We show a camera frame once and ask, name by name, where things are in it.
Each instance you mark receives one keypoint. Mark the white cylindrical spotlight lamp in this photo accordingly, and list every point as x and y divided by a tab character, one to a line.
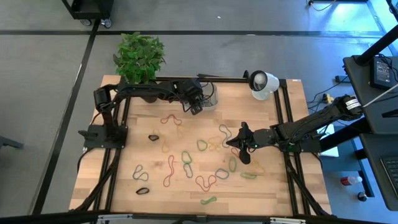
267	85

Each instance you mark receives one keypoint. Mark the black desk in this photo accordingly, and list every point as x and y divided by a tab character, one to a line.
367	102
373	174

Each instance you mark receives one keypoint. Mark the red bottle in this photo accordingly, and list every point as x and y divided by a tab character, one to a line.
348	181

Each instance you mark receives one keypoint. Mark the yellow plug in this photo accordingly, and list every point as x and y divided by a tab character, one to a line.
329	99

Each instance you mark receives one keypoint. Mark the black wheeled cart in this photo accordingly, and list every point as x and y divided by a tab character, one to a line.
90	9

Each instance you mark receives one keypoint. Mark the white plastic bin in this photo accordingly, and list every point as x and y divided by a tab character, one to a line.
213	104

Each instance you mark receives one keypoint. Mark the grey chair leg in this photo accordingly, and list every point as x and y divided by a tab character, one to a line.
9	142

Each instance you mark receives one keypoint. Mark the green rubber band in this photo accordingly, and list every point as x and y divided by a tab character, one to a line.
241	175
208	200
197	145
229	165
182	157

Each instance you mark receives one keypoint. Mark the black horizontal bar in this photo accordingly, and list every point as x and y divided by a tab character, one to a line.
46	217

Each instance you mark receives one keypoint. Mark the blue rubber band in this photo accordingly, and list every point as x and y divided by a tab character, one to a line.
222	179
184	169

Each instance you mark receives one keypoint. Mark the black round bottle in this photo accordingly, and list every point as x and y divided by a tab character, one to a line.
362	196

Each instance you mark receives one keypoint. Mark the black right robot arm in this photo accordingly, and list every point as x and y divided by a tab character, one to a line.
311	123

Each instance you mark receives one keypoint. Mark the black rubber band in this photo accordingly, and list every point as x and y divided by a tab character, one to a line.
137	191
149	137

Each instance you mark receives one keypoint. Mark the long red rubber band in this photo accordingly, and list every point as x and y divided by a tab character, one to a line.
170	169

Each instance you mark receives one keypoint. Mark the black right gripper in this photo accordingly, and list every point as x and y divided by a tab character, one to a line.
262	138

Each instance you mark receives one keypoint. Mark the black power adapter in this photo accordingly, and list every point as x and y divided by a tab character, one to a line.
381	73

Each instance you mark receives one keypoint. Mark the green plant in black pot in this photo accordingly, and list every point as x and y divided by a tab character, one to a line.
140	59

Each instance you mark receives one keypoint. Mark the black keyboard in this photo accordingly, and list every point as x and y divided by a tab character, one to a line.
391	174

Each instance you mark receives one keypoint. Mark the black diagonal pole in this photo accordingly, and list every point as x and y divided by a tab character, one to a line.
379	45

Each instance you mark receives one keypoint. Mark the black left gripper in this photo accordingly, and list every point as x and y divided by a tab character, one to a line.
192	90

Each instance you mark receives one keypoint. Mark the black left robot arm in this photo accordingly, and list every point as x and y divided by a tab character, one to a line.
140	90

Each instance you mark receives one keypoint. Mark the yellow rubber band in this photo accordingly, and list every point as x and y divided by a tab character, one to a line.
256	168
165	151
180	132
214	143

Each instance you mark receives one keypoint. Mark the teal rubber band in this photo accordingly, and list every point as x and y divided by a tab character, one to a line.
230	136
133	175

